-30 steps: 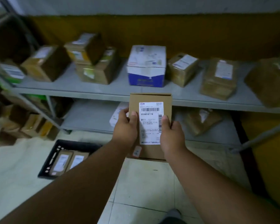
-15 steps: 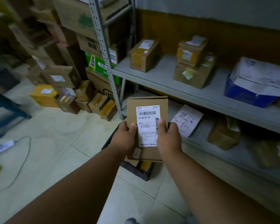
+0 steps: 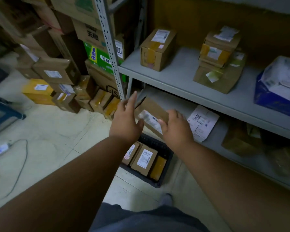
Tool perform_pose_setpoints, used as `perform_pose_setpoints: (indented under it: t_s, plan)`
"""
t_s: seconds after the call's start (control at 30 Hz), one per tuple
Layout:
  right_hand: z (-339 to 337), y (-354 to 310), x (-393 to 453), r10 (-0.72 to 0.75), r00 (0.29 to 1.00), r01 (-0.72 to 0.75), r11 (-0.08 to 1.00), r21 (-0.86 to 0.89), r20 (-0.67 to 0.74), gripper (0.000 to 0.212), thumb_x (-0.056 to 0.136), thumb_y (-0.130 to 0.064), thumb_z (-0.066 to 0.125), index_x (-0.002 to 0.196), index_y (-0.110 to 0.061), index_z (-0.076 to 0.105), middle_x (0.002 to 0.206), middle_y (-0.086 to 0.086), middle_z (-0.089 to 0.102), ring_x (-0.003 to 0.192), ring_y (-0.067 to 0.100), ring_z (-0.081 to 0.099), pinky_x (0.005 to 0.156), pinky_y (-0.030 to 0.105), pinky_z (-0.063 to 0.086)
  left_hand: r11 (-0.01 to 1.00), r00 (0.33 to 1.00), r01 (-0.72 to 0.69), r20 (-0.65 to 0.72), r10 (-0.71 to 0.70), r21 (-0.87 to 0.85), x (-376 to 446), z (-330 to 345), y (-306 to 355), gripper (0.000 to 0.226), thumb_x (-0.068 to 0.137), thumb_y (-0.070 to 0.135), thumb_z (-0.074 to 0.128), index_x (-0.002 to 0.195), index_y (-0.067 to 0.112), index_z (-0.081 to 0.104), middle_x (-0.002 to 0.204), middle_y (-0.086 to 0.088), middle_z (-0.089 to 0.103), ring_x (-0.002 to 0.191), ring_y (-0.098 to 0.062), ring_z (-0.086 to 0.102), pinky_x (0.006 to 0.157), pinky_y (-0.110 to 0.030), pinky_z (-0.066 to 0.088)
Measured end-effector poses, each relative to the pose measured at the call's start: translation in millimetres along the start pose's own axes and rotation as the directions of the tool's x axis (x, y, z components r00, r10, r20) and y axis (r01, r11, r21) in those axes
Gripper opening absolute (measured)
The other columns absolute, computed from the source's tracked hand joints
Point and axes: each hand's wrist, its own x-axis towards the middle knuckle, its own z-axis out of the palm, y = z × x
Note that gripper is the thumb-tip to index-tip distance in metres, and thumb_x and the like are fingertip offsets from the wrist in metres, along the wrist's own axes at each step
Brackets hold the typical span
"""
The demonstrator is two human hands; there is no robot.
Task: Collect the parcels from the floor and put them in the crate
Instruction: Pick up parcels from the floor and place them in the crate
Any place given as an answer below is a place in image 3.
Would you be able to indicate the person's right hand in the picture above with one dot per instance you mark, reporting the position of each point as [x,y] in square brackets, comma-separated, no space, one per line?
[178,132]

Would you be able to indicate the person's left hand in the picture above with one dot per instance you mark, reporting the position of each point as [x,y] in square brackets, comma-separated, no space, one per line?
[124,123]

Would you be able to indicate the person's left thumb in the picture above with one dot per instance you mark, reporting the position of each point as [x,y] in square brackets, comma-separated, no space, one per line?
[140,125]

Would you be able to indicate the person's right thumb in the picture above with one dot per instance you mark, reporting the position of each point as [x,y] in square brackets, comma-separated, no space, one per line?
[163,125]

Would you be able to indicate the person's right forearm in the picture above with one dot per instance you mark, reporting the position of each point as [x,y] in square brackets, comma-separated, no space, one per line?
[232,188]

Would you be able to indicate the person's left forearm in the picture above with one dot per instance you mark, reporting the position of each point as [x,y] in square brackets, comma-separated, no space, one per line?
[70,183]

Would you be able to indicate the black plastic crate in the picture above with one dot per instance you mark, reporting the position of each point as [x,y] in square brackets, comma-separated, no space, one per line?
[163,148]

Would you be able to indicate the narrow cardboard parcel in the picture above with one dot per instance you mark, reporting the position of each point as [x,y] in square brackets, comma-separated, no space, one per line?
[130,154]

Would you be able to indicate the cardboard parcel large white label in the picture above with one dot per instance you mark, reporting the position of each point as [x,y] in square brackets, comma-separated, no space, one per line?
[144,159]

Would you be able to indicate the yellow taped parcel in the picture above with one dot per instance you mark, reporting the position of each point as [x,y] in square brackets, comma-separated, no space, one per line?
[157,168]

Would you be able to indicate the grey metal shelf rack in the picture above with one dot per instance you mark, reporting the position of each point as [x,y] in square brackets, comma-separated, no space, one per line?
[183,77]

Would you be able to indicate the cardboard box yellow tape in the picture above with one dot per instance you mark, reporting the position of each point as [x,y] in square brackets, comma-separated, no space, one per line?
[157,51]

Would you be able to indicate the person's grey shoe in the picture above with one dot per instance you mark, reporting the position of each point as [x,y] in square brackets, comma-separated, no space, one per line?
[166,199]

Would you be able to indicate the large worn cardboard box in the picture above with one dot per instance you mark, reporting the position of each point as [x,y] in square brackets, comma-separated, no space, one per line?
[222,78]

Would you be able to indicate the dark brown cardboard box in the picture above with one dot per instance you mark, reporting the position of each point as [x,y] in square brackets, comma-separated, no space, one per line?
[284,163]
[240,140]

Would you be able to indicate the green printed carton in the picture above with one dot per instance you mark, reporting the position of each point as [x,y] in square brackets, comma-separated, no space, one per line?
[99,57]

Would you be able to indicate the person's grey trousers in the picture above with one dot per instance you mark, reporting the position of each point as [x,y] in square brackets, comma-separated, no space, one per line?
[147,218]

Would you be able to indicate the small taped cardboard box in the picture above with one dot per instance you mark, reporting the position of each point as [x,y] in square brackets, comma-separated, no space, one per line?
[218,49]

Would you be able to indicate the pile of cardboard boxes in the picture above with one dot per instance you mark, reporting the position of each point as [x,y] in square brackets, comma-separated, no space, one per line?
[55,70]

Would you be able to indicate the blue carton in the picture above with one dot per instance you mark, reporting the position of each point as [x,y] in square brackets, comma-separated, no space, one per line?
[268,99]

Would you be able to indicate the white plastic bag parcel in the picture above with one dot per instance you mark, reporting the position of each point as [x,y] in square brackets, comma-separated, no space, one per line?
[282,79]

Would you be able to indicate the blue metal frame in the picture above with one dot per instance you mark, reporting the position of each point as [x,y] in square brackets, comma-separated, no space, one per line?
[2,111]

